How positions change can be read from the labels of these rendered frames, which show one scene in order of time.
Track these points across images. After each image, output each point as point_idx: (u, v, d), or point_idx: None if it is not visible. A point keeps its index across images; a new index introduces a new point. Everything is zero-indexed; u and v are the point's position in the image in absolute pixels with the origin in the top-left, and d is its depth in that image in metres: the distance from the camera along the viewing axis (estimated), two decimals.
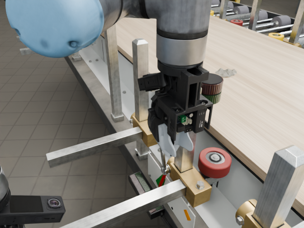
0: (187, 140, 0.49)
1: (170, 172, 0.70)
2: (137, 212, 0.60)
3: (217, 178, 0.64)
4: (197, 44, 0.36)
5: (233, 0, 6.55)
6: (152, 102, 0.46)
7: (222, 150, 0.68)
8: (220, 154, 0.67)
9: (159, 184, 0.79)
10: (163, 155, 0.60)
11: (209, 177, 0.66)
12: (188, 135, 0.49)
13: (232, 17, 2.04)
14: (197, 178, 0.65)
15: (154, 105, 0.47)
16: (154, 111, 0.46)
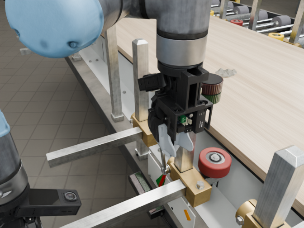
0: (187, 140, 0.49)
1: (170, 172, 0.70)
2: (137, 212, 0.60)
3: (217, 178, 0.64)
4: (197, 44, 0.36)
5: (233, 0, 6.55)
6: (152, 103, 0.46)
7: (222, 150, 0.68)
8: (220, 154, 0.67)
9: (159, 184, 0.79)
10: (163, 155, 0.60)
11: (209, 177, 0.66)
12: (188, 135, 0.49)
13: (232, 17, 2.04)
14: (197, 178, 0.65)
15: (154, 105, 0.47)
16: (154, 112, 0.46)
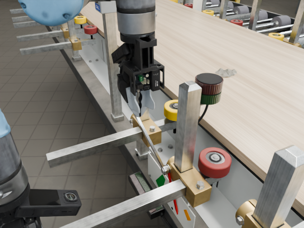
0: (150, 100, 0.61)
1: (170, 168, 0.70)
2: (137, 212, 0.60)
3: (217, 178, 0.64)
4: (145, 17, 0.48)
5: (233, 0, 6.55)
6: (120, 69, 0.59)
7: (222, 150, 0.68)
8: (220, 154, 0.67)
9: (174, 204, 0.72)
10: (146, 133, 0.67)
11: (209, 177, 0.66)
12: (150, 96, 0.61)
13: (232, 17, 2.04)
14: (197, 178, 0.65)
15: (121, 71, 0.59)
16: (122, 76, 0.58)
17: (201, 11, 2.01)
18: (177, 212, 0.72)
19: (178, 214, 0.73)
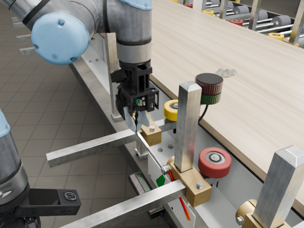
0: (145, 118, 0.66)
1: (169, 166, 0.70)
2: (137, 212, 0.60)
3: (217, 178, 0.64)
4: (142, 48, 0.53)
5: (233, 0, 6.55)
6: (118, 90, 0.64)
7: (222, 150, 0.68)
8: (220, 154, 0.67)
9: (183, 207, 0.67)
10: (139, 135, 0.72)
11: (209, 177, 0.66)
12: (146, 115, 0.66)
13: (232, 17, 2.04)
14: (197, 178, 0.65)
15: (120, 92, 0.64)
16: (120, 97, 0.63)
17: (201, 11, 2.01)
18: (187, 216, 0.66)
19: (189, 218, 0.66)
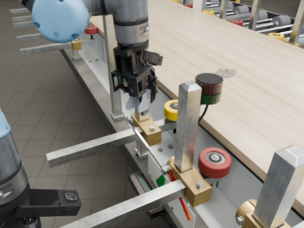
0: (141, 104, 0.66)
1: (169, 166, 0.70)
2: (137, 212, 0.60)
3: (217, 178, 0.64)
4: (121, 29, 0.54)
5: (233, 0, 6.55)
6: None
7: (222, 150, 0.68)
8: (220, 154, 0.67)
9: (183, 207, 0.67)
10: (139, 135, 0.72)
11: (209, 177, 0.66)
12: (141, 101, 0.65)
13: (232, 17, 2.04)
14: (197, 178, 0.65)
15: None
16: None
17: (201, 11, 2.01)
18: (187, 216, 0.66)
19: (189, 218, 0.66)
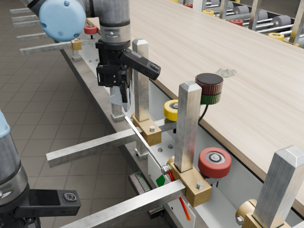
0: (114, 97, 0.74)
1: (169, 166, 0.70)
2: (137, 212, 0.60)
3: (217, 178, 0.64)
4: (100, 26, 0.65)
5: (233, 0, 6.55)
6: None
7: (222, 150, 0.68)
8: (220, 154, 0.67)
9: (183, 207, 0.67)
10: (139, 135, 0.72)
11: (209, 177, 0.66)
12: (113, 94, 0.73)
13: (232, 17, 2.04)
14: (197, 178, 0.65)
15: (130, 68, 0.74)
16: None
17: (201, 11, 2.01)
18: (187, 216, 0.66)
19: (189, 218, 0.66)
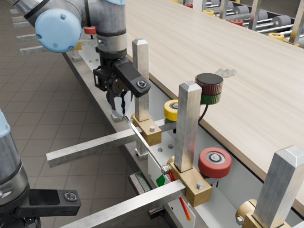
0: None
1: (169, 166, 0.70)
2: (137, 212, 0.60)
3: (217, 178, 0.64)
4: None
5: (233, 0, 6.55)
6: None
7: (222, 150, 0.68)
8: (220, 154, 0.67)
9: (183, 207, 0.67)
10: (139, 135, 0.72)
11: (209, 177, 0.66)
12: None
13: (232, 17, 2.04)
14: (197, 178, 0.65)
15: None
16: None
17: (201, 11, 2.01)
18: (187, 216, 0.66)
19: (189, 218, 0.66)
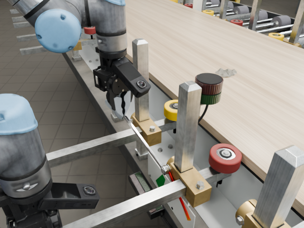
0: None
1: (169, 166, 0.70)
2: (150, 206, 0.61)
3: (228, 173, 0.65)
4: None
5: (233, 0, 6.55)
6: None
7: (232, 146, 0.69)
8: (230, 149, 0.68)
9: (183, 207, 0.67)
10: (139, 135, 0.72)
11: (219, 173, 0.68)
12: None
13: (232, 17, 2.04)
14: (197, 178, 0.65)
15: None
16: None
17: (201, 11, 2.01)
18: (187, 216, 0.66)
19: (189, 218, 0.66)
